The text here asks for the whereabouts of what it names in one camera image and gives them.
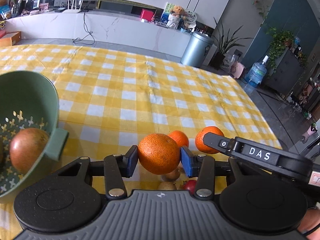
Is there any silver trash can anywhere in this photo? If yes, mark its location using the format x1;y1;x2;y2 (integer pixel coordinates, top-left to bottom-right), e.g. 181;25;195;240
180;31;214;68

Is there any brown kiwi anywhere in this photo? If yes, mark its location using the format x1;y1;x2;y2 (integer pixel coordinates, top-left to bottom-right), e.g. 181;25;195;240
161;168;181;181
157;181;177;191

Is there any dark cabinet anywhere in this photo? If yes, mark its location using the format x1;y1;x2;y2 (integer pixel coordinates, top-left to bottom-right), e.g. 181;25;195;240
264;48;304;97

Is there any potted long-leaf plant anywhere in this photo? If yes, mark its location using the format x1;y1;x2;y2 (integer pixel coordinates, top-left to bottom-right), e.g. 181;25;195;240
209;18;252;69

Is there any red box on shelf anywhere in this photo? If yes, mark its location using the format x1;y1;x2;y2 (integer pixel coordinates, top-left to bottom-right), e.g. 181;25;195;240
140;9;155;22

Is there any white marble tv console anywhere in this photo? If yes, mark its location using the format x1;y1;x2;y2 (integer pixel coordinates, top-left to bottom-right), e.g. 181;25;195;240
5;11;190;57

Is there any pink stool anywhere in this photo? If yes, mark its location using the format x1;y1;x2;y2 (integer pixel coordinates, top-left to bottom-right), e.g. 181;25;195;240
230;61;245;79

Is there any black power cable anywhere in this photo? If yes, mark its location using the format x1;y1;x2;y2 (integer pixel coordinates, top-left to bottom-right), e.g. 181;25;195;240
72;10;96;45

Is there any yellow checkered tablecloth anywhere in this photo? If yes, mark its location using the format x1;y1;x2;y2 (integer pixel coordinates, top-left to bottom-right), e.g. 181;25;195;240
1;44;280;239

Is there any orange mandarin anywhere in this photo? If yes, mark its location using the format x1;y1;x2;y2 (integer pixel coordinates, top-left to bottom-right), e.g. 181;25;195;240
138;133;180;175
195;126;225;154
168;130;189;147

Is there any person's right hand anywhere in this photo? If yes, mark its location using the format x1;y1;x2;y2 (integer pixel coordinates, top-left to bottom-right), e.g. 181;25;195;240
298;208;320;240

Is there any red-green apple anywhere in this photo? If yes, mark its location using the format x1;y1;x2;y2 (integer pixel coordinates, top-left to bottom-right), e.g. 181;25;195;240
9;128;49;174

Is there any orange shoebox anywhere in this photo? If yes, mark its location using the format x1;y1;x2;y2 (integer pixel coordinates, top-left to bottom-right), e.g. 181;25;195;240
0;31;21;47

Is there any white wifi router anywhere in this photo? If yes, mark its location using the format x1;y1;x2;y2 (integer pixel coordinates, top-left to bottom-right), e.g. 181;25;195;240
63;0;84;14

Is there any green colander bowl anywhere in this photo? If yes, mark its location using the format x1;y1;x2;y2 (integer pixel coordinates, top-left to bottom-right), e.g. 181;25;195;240
1;70;68;203

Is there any green ivy plant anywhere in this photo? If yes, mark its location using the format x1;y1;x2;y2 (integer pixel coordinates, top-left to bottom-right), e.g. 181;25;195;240
266;26;294;70

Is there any brown kiwi lower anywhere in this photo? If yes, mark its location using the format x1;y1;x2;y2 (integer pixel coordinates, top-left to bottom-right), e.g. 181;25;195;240
157;181;177;191

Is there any teddy bear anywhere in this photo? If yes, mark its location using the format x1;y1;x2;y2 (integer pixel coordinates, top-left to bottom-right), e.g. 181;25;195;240
170;5;185;18

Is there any red tomato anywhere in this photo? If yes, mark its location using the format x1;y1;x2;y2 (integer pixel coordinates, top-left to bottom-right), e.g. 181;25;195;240
182;179;197;194

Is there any brown kiwi upper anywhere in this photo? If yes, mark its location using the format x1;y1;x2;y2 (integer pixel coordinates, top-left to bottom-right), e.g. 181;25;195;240
161;168;181;181

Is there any blue water jug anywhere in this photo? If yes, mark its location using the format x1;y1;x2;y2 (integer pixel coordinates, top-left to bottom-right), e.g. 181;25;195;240
245;55;268;87

